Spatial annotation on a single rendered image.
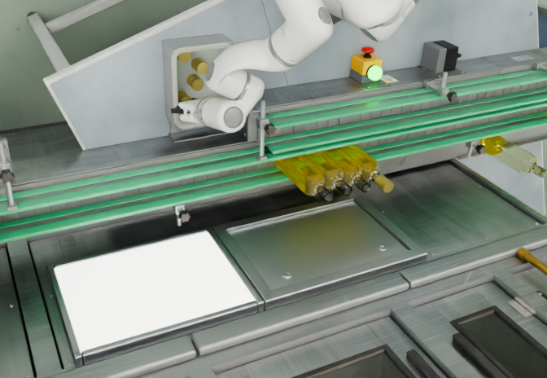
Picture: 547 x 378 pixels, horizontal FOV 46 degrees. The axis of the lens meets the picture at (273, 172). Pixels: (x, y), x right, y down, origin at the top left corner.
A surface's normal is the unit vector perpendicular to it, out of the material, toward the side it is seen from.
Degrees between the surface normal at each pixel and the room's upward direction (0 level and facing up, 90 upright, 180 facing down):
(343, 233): 90
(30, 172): 90
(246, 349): 90
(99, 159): 90
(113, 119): 0
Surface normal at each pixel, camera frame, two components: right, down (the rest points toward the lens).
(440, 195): 0.02, -0.87
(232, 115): 0.48, 0.18
